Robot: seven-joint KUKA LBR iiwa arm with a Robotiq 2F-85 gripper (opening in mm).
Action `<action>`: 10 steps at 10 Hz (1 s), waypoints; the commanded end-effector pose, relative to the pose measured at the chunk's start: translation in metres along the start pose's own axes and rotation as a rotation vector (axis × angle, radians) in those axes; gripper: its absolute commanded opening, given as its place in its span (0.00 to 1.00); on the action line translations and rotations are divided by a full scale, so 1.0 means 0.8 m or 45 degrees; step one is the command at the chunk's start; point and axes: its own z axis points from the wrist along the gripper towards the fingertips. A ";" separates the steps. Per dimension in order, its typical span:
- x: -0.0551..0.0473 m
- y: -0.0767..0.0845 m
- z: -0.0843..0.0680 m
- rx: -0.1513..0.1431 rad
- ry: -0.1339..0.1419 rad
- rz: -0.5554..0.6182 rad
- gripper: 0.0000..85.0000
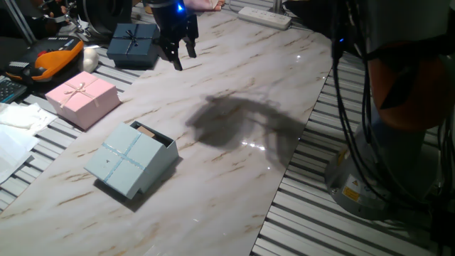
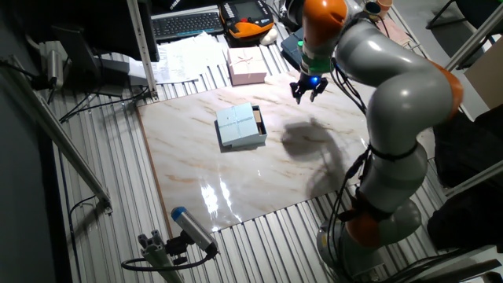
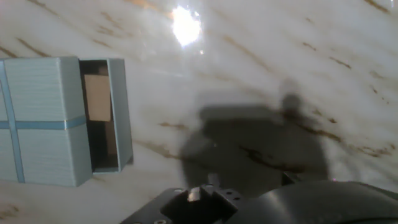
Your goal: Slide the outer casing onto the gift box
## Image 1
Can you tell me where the white paper sheet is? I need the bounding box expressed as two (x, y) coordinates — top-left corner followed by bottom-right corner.
(0, 124), (40, 184)

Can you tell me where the light blue gift box base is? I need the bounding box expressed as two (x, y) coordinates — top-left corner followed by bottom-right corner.
(130, 120), (180, 195)

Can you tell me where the brown item inside box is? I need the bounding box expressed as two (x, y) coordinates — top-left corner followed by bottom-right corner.
(136, 125), (156, 139)

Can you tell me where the light blue gift box lid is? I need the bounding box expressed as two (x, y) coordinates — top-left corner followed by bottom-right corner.
(84, 122), (168, 200)

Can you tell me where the white egg-shaped object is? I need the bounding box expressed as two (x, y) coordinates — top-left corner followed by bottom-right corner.
(82, 48), (100, 73)

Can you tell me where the aluminium frame bar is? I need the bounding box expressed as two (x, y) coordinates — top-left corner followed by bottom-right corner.
(3, 0), (37, 44)

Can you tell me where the pink gift box with bow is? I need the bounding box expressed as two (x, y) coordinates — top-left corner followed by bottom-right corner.
(45, 70), (122, 131)

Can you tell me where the white crumpled cloth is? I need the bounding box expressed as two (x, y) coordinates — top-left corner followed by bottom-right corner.
(0, 102), (58, 136)

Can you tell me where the white power strip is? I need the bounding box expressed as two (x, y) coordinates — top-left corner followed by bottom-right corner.
(237, 6), (292, 31)

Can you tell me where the dark keypad calculator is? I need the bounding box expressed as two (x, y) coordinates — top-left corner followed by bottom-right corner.
(0, 75), (28, 104)

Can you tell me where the orange black teach pendant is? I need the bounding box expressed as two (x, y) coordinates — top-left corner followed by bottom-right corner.
(5, 35), (85, 83)

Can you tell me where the black round device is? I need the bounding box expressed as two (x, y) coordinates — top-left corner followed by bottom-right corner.
(76, 0), (133, 36)

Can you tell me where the pink cloth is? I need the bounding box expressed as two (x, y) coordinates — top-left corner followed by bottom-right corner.
(183, 0), (227, 11)

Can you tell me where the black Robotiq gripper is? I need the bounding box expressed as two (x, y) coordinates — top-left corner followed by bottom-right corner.
(147, 0), (200, 71)

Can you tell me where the navy gift box with bow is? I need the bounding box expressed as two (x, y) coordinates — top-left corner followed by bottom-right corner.
(106, 23), (161, 69)

